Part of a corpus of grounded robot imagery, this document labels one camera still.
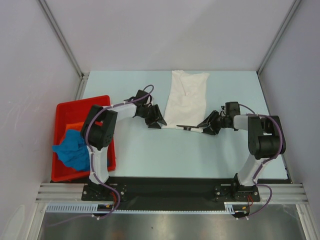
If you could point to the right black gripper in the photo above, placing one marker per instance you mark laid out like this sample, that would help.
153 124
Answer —
212 130

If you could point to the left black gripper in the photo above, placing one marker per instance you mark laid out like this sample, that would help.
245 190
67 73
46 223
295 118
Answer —
156 114

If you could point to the white t shirt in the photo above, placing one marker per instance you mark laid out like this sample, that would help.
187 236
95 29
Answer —
186 104

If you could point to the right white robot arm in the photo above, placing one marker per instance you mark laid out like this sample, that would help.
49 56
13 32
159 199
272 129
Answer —
265 140

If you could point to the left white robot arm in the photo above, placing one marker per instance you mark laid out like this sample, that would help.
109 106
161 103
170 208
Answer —
99 128

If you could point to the orange t shirt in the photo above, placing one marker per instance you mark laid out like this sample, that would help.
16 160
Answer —
74 126

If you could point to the red plastic bin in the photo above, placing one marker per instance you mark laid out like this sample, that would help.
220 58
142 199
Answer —
69 113

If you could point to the blue t shirt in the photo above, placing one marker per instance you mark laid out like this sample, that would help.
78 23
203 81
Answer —
73 151

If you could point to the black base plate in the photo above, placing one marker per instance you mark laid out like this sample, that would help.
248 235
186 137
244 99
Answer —
162 193

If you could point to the white slotted cable duct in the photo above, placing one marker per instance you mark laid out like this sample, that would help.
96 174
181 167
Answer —
103 208

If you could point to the aluminium frame rail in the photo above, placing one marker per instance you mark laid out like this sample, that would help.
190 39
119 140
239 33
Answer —
60 192

